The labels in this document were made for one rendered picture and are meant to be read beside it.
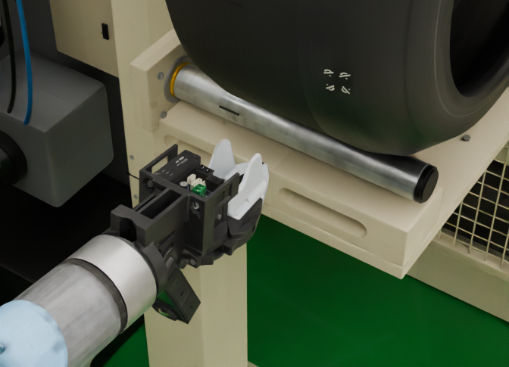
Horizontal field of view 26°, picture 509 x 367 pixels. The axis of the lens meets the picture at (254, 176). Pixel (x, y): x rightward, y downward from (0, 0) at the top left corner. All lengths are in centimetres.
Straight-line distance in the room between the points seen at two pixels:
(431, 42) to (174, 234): 29
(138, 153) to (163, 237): 69
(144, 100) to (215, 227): 38
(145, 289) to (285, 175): 42
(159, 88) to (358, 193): 27
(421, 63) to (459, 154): 42
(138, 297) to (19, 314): 10
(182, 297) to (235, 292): 84
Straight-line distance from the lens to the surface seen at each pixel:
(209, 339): 184
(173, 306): 100
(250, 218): 101
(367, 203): 125
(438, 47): 102
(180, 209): 93
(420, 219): 125
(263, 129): 128
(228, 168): 105
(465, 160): 141
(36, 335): 83
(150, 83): 131
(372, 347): 222
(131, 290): 89
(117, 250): 89
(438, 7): 99
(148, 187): 97
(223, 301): 181
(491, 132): 146
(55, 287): 86
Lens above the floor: 173
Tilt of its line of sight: 43 degrees down
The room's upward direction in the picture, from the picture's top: straight up
